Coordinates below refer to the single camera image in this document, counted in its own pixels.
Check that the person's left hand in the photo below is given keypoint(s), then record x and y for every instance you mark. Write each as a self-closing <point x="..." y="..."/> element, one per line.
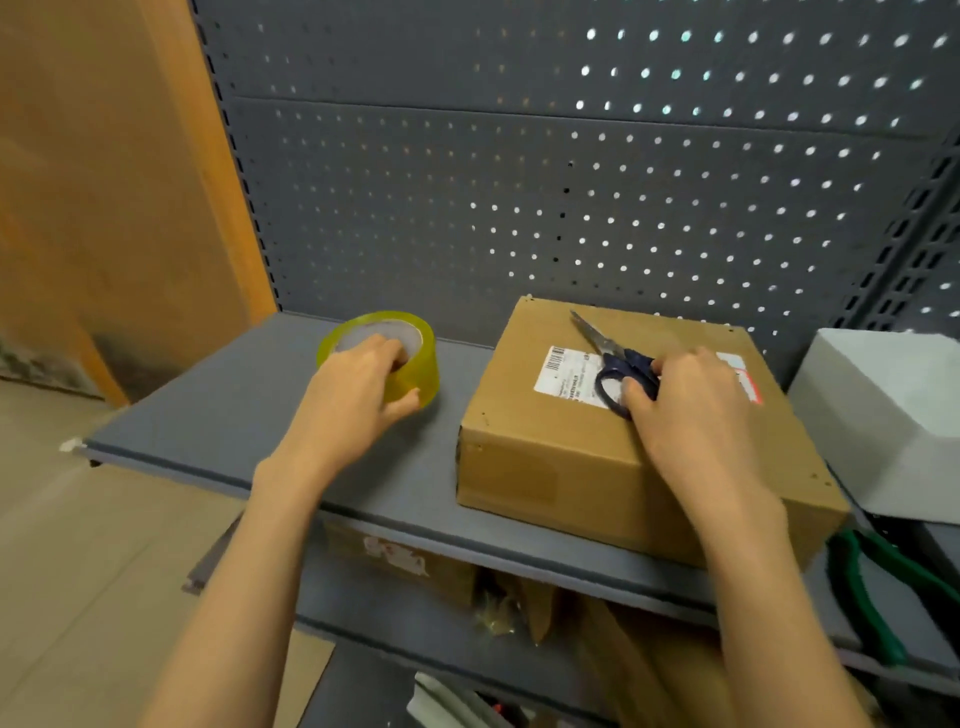
<point x="337" y="420"/>

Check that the person's right hand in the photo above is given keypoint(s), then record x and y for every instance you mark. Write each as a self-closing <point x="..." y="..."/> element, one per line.
<point x="705" y="442"/>

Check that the yellow tape roll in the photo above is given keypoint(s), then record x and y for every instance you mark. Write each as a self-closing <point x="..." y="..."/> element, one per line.
<point x="424" y="375"/>

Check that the black scissors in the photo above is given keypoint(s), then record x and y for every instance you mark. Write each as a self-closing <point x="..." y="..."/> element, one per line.
<point x="592" y="335"/>

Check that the brown cardboard box white labels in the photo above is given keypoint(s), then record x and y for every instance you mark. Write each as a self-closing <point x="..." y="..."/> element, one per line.
<point x="540" y="450"/>

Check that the white plastic bin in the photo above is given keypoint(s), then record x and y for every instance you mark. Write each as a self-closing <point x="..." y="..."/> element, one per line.
<point x="885" y="450"/>

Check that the person's right forearm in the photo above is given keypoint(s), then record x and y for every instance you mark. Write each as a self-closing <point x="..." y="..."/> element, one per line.
<point x="780" y="645"/>

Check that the person's left forearm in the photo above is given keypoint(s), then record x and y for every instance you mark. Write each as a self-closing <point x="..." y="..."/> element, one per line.
<point x="240" y="615"/>

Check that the cardboard box torn white sticker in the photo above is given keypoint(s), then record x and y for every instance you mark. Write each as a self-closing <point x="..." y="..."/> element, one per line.
<point x="405" y="559"/>

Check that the cardboard box red lettering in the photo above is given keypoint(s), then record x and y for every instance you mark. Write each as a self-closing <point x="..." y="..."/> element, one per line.
<point x="637" y="660"/>

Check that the grey perforated back panel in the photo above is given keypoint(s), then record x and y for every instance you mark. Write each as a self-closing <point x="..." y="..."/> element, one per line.
<point x="525" y="187"/>

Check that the white flat strips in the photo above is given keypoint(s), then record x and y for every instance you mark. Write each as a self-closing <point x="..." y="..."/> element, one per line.
<point x="450" y="709"/>

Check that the brown wooden panel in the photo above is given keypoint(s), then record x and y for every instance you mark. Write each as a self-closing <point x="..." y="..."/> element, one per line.
<point x="112" y="187"/>

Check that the grey slotted upright post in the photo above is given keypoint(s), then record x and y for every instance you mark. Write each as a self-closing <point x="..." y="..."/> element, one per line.
<point x="240" y="187"/>
<point x="907" y="255"/>

